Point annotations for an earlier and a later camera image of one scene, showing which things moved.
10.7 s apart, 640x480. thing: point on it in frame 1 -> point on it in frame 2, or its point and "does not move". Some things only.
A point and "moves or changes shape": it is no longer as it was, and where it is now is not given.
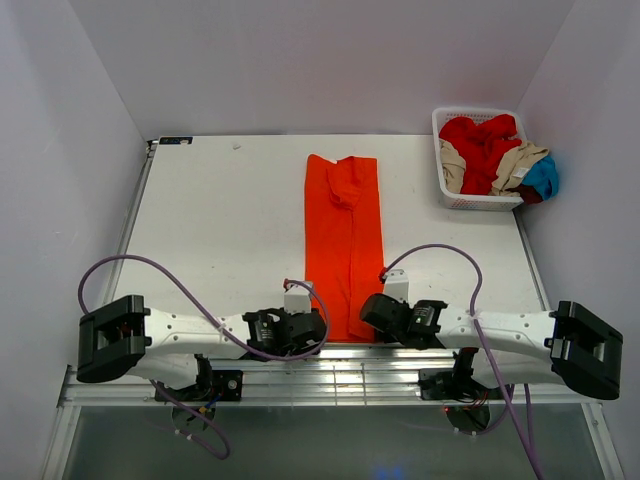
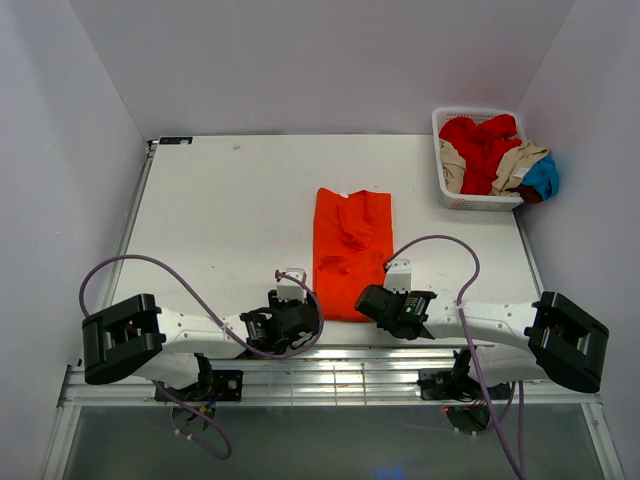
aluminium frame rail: x=368 y=377 does not move
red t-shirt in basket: x=480 y=146 does not move
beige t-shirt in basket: x=509 y=167 does not move
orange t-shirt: x=344 y=241 moves or changes shape
